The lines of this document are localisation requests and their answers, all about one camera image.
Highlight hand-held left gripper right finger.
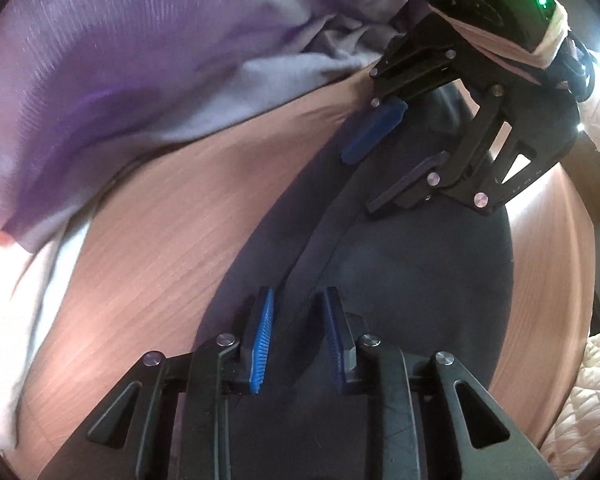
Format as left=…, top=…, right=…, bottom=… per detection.
left=322, top=287, right=557, bottom=480

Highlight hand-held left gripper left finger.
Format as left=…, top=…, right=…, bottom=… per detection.
left=37, top=287, right=277, bottom=480

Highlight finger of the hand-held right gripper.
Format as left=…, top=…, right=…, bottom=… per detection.
left=367, top=82, right=567, bottom=219
left=341, top=12, right=464, bottom=166

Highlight dark navy pants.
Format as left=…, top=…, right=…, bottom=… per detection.
left=195, top=77, right=518, bottom=480

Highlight white cloth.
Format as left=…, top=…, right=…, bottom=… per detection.
left=0, top=210, right=93, bottom=453

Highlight purple grey cloth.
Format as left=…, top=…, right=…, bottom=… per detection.
left=0, top=0, right=416, bottom=253

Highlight cream quilted cloth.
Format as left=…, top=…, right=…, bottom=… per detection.
left=539, top=324, right=600, bottom=477

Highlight cream cloth strap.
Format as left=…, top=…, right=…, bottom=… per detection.
left=427, top=2, right=574, bottom=89

